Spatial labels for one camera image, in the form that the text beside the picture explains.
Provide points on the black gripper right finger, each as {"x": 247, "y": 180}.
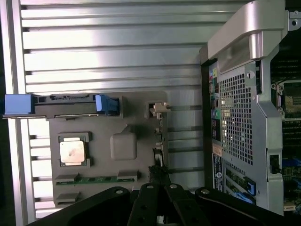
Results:
{"x": 181, "y": 204}

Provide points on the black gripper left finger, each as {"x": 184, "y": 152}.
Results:
{"x": 143, "y": 202}

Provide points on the black rear case label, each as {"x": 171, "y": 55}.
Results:
{"x": 218, "y": 171}

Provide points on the green RAM stick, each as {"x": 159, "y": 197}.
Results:
{"x": 98, "y": 180}

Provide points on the blue expansion card latch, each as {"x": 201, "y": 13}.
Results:
{"x": 251, "y": 188}
{"x": 244, "y": 199}

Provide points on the grey plastic parts rack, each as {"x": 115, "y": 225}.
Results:
{"x": 103, "y": 146}

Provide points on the silver CPU chip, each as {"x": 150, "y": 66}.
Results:
{"x": 71, "y": 151}

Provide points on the silver PC case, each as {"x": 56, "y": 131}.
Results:
{"x": 237, "y": 113}

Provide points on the hard disk with blue caddy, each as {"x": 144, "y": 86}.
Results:
{"x": 65, "y": 106}

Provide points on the green motherboard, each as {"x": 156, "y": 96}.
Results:
{"x": 291, "y": 141}

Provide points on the metal CPU socket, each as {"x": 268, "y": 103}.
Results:
{"x": 291, "y": 101}

